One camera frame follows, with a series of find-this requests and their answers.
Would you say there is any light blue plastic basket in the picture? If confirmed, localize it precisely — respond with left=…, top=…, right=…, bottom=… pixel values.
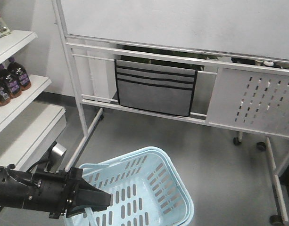
left=63, top=146, right=194, bottom=226

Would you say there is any brown purple label bottle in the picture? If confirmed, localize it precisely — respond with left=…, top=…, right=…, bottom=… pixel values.
left=7, top=57, right=31, bottom=91

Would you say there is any white store shelving unit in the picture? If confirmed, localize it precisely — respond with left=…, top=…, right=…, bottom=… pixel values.
left=0, top=30, right=67, bottom=212

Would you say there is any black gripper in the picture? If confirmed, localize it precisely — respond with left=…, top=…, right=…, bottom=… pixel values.
left=28, top=167, right=111, bottom=219

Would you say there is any white rolling whiteboard stand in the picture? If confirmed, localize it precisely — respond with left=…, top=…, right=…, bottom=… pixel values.
left=51, top=0, right=289, bottom=226

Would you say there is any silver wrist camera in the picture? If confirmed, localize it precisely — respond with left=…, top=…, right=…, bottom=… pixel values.
left=45, top=141, right=67, bottom=173

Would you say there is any white perforated metal panel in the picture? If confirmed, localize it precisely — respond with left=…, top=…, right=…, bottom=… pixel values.
left=206, top=68, right=289, bottom=138

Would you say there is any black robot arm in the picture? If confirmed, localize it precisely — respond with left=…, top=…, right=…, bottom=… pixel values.
left=0, top=165, right=111, bottom=219

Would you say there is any grey fabric pocket organiser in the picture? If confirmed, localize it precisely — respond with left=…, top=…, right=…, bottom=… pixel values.
left=115, top=60, right=198, bottom=116

